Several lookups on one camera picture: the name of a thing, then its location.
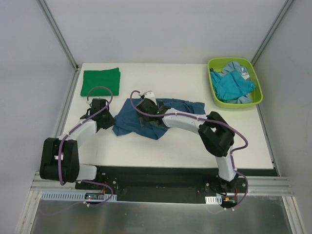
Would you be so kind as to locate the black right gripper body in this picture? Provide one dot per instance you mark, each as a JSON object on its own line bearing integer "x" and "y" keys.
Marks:
{"x": 148, "y": 119}

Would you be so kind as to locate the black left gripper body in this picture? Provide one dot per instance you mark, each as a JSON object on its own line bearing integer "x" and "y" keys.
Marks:
{"x": 107, "y": 121}

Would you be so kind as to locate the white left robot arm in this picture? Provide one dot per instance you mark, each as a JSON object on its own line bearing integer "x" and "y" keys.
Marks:
{"x": 60, "y": 159}

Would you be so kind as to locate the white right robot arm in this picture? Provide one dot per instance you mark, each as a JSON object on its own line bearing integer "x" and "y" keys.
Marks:
{"x": 215, "y": 133}

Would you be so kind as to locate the folded green t shirt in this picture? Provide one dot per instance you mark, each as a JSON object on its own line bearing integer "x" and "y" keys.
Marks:
{"x": 107, "y": 78}

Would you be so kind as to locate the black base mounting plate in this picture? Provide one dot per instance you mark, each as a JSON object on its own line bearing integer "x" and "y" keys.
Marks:
{"x": 156, "y": 184}

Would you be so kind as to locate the teal t shirt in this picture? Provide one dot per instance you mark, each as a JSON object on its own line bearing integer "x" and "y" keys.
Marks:
{"x": 232, "y": 87}

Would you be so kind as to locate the lime green plastic basket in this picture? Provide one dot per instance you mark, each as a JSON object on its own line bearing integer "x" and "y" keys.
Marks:
{"x": 216, "y": 64}

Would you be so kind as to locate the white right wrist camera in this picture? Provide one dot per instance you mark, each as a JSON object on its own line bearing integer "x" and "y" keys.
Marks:
{"x": 149, "y": 95}

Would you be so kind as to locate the left white cable duct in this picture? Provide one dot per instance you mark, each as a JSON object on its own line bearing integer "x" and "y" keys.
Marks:
{"x": 77, "y": 196}

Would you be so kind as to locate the white cable duct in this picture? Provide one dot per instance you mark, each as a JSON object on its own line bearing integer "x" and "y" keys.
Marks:
{"x": 213, "y": 200}
{"x": 77, "y": 196}

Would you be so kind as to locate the left aluminium frame post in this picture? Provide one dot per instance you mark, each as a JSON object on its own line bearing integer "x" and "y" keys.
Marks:
{"x": 57, "y": 32}

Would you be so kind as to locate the aluminium frame post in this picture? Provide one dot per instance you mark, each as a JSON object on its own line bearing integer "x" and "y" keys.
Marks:
{"x": 57, "y": 32}
{"x": 287, "y": 5}

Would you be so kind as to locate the right white cable duct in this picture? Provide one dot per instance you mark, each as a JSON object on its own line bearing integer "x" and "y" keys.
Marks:
{"x": 213, "y": 200}

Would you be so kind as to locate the front aluminium frame rail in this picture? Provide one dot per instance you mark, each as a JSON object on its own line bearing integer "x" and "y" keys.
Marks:
{"x": 256, "y": 185}

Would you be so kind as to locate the right aluminium frame post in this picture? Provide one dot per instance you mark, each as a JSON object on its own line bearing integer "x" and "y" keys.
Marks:
{"x": 287, "y": 5}

